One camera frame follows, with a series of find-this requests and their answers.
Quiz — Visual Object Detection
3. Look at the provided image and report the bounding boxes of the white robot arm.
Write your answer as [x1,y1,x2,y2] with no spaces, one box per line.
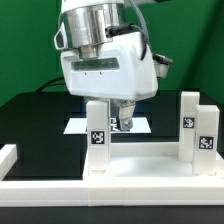
[54,0,173,131]

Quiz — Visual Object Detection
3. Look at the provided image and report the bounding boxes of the black cables on table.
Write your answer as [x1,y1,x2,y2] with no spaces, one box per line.
[34,75,68,93]

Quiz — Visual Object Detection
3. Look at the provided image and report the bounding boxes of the white desk top tray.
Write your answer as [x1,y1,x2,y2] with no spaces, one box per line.
[81,142,224,183]

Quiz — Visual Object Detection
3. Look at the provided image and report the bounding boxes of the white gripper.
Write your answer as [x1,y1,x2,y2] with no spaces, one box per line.
[54,24,173,131]

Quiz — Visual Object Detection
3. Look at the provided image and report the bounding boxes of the white U-shaped fence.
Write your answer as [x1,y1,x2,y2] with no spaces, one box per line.
[0,144,224,207]

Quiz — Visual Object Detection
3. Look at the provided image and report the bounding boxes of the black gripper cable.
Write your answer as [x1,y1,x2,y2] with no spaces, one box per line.
[105,0,151,61]

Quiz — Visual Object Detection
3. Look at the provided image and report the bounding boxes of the fiducial marker plate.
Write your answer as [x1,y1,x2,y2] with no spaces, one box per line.
[64,117,151,134]

